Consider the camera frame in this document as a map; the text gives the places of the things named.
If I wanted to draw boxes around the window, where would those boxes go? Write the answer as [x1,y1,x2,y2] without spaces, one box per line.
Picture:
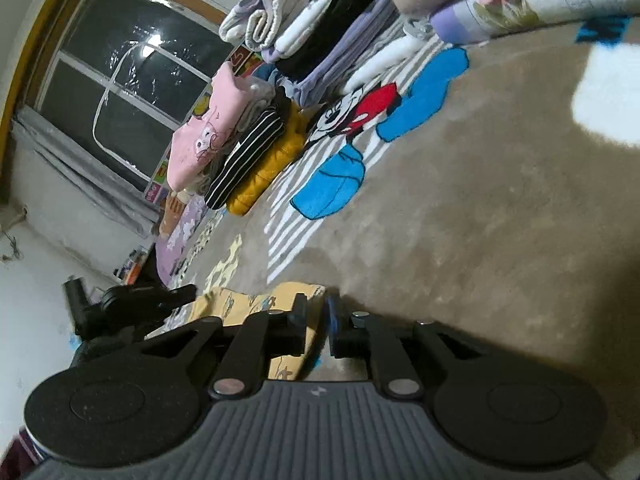
[0,0,241,196]

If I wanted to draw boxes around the pile of small desk items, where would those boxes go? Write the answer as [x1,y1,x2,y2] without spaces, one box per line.
[115,245,146,281]

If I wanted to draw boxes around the purple printed bed sheet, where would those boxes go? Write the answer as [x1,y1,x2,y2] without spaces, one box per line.
[155,195,208,286]

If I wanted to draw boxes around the pink printed folded garment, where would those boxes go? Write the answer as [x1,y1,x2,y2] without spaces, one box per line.
[167,62,276,191]

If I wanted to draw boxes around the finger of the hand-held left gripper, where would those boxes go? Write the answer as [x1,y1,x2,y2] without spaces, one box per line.
[152,284,198,317]

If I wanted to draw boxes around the tall stack of folded clothes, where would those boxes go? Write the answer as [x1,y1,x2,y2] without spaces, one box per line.
[218,0,436,111]

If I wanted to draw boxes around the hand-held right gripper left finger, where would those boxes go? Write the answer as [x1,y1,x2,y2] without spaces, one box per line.
[135,292,310,401]

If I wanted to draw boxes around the person's maroon clothing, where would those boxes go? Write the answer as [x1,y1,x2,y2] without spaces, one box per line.
[7,427,41,466]

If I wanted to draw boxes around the grey curtain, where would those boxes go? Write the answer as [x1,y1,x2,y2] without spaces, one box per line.
[10,112,166,238]

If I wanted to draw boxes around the black striped folded garment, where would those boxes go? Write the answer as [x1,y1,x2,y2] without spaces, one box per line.
[202,95,291,211]

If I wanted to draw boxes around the grey cartoon printed blanket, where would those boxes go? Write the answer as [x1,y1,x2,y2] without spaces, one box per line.
[165,15,640,396]

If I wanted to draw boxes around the tan printed pillow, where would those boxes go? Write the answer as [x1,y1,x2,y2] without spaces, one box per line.
[159,190,193,236]

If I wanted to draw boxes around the yellow printed garment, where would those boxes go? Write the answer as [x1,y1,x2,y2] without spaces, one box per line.
[150,282,327,381]

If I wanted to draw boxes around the mustard folded garment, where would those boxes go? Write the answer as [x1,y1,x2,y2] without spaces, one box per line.
[226,105,311,217]

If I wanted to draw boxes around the floral lavender folded cloth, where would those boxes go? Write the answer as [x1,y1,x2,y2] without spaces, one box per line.
[429,0,631,45]

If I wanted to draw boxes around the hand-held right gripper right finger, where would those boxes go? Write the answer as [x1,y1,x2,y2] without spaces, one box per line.
[324,296,488,401]

